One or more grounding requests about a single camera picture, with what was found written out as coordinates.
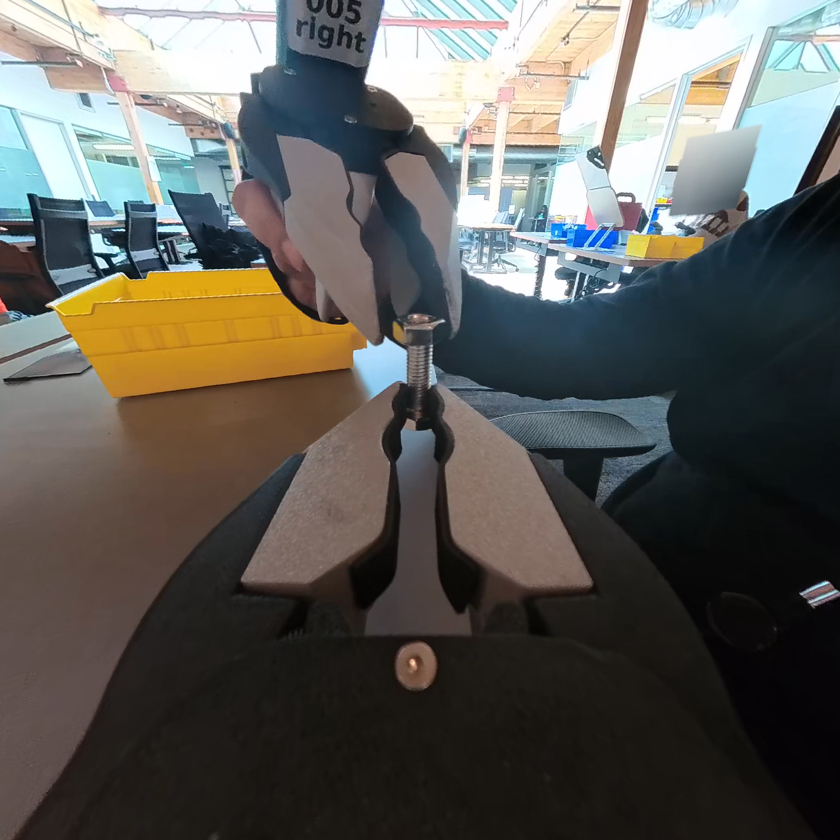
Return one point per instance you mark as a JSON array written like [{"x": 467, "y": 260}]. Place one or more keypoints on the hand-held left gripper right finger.
[{"x": 512, "y": 525}]

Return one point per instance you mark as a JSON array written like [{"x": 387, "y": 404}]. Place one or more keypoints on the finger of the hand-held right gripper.
[
  {"x": 423, "y": 197},
  {"x": 321, "y": 216}
]

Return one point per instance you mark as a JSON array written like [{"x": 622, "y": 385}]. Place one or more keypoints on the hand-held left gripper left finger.
[{"x": 328, "y": 518}]

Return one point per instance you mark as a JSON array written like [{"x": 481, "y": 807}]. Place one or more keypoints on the steel hex nut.
[{"x": 423, "y": 328}]

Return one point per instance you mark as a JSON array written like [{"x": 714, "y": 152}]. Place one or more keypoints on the steel hex bolt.
[{"x": 420, "y": 374}]

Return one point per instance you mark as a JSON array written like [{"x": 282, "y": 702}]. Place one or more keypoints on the yellow plastic storage bin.
[{"x": 216, "y": 354}]

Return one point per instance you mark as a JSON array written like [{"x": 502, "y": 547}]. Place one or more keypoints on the person's right hand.
[{"x": 262, "y": 223}]

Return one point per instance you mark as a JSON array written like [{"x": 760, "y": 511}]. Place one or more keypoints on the black backpack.
[{"x": 229, "y": 246}]

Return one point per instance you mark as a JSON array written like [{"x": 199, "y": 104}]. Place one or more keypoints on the black mesh office chair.
[{"x": 571, "y": 433}]

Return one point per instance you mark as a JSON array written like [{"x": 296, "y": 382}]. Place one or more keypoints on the blue storage bin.
[
  {"x": 561, "y": 231},
  {"x": 594, "y": 239}
]

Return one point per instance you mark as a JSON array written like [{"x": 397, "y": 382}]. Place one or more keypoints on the white board on stand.
[{"x": 600, "y": 190}]

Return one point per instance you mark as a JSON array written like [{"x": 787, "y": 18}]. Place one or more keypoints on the grey office desk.
[{"x": 590, "y": 259}]

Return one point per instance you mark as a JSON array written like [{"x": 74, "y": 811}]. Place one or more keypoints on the small yellow storage bin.
[{"x": 663, "y": 246}]

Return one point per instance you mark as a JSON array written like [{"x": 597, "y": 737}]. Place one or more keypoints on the brown office chair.
[{"x": 26, "y": 275}]

